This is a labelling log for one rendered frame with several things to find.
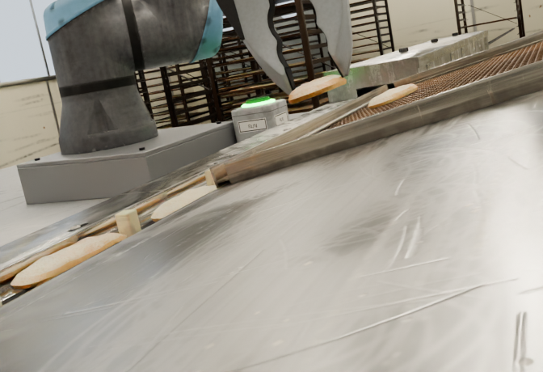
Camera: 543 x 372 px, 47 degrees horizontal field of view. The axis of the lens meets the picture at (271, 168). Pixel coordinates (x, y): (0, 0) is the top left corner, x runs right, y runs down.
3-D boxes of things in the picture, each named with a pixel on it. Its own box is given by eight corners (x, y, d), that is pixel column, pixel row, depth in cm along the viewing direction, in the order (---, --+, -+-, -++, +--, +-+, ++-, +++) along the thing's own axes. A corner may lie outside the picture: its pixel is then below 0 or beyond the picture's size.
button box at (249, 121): (261, 166, 108) (249, 103, 106) (303, 162, 105) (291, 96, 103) (240, 178, 101) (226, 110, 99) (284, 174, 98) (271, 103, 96)
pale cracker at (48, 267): (103, 238, 50) (100, 226, 50) (140, 238, 48) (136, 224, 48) (-3, 289, 41) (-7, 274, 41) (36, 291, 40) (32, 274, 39)
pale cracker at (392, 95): (395, 95, 73) (392, 86, 73) (425, 86, 71) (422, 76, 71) (360, 112, 65) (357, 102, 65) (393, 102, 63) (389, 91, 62)
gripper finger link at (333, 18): (385, 56, 50) (331, -47, 50) (377, 57, 45) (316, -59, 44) (351, 75, 51) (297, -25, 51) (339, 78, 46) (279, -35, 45)
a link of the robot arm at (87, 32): (60, 87, 102) (40, 2, 99) (143, 73, 105) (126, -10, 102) (53, 89, 90) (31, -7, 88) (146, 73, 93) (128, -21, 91)
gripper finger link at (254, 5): (309, 90, 52) (288, -21, 51) (292, 96, 47) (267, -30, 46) (274, 98, 53) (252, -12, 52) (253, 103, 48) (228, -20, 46)
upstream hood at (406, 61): (439, 59, 230) (435, 35, 228) (490, 50, 222) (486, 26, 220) (329, 111, 119) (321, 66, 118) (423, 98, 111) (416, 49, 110)
